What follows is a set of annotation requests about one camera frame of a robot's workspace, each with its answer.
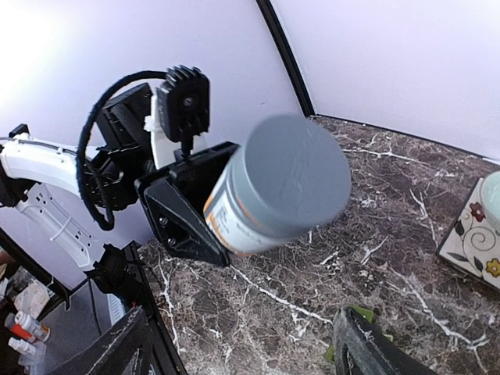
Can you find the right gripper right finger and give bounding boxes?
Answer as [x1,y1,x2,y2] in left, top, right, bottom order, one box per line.
[333,307,434,375]

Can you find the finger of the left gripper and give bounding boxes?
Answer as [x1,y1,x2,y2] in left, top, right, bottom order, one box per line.
[142,181,230,267]

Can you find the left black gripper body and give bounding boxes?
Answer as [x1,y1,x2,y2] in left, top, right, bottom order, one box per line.
[135,141,239,216]

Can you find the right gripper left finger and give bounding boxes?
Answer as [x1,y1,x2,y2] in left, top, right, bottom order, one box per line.
[52,306,152,375]

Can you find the green weekly pill organizer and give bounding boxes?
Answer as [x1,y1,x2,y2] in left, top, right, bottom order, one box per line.
[332,306,391,373]

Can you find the large grey-capped pill bottle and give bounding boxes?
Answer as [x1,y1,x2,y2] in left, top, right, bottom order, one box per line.
[203,114,352,255]

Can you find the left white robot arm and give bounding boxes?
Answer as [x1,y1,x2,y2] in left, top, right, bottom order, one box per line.
[1,70,237,299]

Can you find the orange-capped bottles off table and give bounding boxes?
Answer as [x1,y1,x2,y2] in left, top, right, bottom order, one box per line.
[4,311,51,357]

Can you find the floral square ceramic plate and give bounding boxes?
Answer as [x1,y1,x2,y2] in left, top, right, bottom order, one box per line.
[437,178,499,291]

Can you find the celadon bowl on plate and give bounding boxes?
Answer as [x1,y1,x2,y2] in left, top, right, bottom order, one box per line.
[480,171,500,232]

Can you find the black front rail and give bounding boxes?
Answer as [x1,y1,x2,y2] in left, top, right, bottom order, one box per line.
[123,241,188,375]

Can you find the left black frame post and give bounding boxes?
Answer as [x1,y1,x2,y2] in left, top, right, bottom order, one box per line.
[255,0,316,116]

